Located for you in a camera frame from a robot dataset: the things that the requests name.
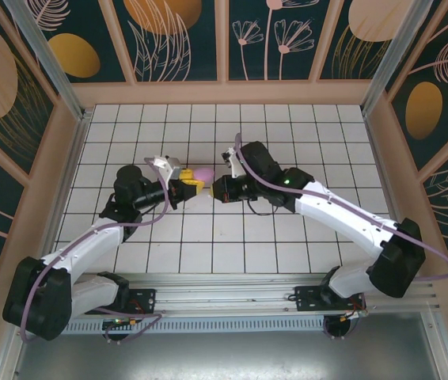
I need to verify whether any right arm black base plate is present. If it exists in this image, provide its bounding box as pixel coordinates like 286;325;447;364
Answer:
294;285;367;314

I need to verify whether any thin black cable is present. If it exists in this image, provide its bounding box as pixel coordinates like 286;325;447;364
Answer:
247;197;277;218

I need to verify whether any slotted grey cable duct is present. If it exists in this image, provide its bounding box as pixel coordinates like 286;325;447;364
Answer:
61;315;330;334

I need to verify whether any small circuit board with wires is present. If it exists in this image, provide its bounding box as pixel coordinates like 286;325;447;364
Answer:
103;316;142;332
340;308;367;321

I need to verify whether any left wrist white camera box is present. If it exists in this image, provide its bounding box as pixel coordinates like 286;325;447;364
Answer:
150;154;181;181

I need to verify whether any aluminium side rail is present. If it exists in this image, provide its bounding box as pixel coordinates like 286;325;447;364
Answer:
51;112;90;217
362;112;403;222

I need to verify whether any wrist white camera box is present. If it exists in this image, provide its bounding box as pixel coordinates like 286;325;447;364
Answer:
220;146;247;178
150;154;181;181

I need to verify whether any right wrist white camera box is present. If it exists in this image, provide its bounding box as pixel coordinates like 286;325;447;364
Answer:
220;146;247;178

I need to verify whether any aluminium mounting rail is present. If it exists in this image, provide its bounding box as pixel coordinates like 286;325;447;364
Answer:
9;272;441;317

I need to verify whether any purple earbud charging case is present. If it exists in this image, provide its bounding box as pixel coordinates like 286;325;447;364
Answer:
194;166;214;184

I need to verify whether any grey metal sheet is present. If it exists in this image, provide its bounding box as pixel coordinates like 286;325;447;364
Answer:
0;312;448;380

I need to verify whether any aluminium frame post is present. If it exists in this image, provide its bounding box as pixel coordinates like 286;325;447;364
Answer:
360;0;446;116
2;0;90;122

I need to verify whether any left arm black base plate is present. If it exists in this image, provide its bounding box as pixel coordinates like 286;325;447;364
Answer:
84;287;158;316

